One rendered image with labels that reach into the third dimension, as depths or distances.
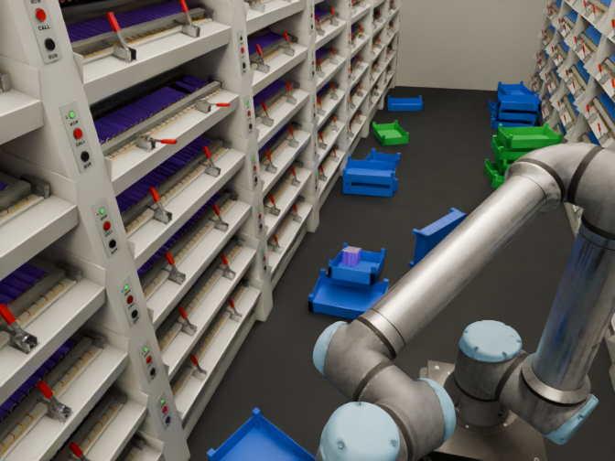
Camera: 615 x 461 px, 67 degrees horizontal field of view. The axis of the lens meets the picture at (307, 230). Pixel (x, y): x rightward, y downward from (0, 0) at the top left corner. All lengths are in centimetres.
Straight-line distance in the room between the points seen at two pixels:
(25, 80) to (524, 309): 187
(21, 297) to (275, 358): 104
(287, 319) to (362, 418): 134
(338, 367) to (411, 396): 12
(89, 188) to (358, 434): 64
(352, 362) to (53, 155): 61
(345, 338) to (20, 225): 57
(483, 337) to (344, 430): 80
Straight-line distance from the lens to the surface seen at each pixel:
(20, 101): 87
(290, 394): 169
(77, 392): 110
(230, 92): 147
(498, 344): 135
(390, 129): 384
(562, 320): 114
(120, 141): 109
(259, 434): 161
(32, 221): 90
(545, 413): 131
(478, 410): 147
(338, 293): 205
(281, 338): 186
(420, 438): 68
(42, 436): 107
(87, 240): 98
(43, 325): 98
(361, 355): 74
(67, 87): 91
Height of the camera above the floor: 133
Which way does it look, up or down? 32 degrees down
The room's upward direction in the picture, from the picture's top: 2 degrees counter-clockwise
